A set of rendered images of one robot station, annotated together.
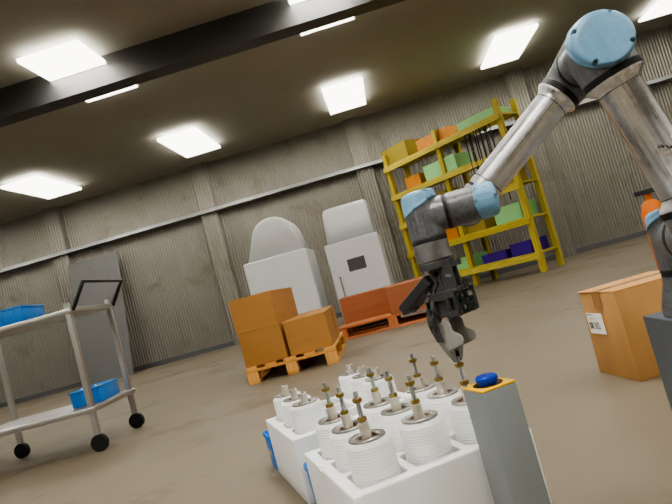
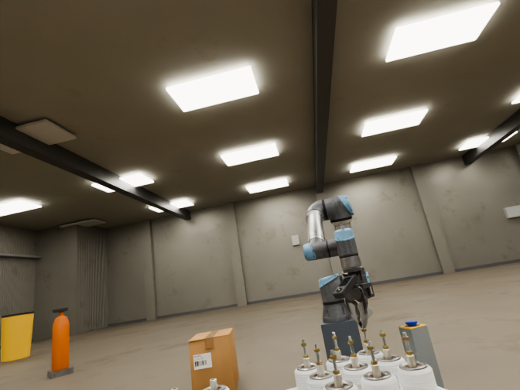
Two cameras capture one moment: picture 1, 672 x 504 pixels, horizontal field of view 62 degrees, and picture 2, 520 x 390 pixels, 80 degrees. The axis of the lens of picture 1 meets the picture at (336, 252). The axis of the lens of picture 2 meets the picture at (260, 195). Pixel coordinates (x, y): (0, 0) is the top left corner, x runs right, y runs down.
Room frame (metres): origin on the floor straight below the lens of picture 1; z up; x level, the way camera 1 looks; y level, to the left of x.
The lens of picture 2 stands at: (1.41, 1.06, 0.54)
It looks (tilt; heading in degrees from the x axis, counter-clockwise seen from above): 16 degrees up; 273
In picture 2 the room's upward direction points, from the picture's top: 9 degrees counter-clockwise
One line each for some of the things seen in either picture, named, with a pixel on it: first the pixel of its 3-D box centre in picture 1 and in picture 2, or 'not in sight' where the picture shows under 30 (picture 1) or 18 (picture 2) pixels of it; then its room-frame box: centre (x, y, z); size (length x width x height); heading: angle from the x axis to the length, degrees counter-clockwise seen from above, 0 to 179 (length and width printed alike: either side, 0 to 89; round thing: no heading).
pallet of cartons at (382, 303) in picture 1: (391, 305); not in sight; (5.87, -0.41, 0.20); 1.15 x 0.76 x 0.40; 84
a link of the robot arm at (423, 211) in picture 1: (424, 216); (345, 243); (1.17, -0.20, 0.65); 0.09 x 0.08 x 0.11; 79
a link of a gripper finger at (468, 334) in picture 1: (463, 336); (359, 313); (1.18, -0.21, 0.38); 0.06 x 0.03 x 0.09; 40
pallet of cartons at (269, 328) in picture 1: (293, 325); not in sight; (4.73, 0.51, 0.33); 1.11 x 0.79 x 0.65; 172
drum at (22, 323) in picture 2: not in sight; (16, 336); (6.19, -4.26, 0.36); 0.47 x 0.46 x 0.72; 176
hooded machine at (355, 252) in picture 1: (359, 262); not in sight; (6.84, -0.25, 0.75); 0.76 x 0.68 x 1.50; 175
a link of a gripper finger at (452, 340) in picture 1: (453, 341); (367, 313); (1.16, -0.18, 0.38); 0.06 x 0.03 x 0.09; 40
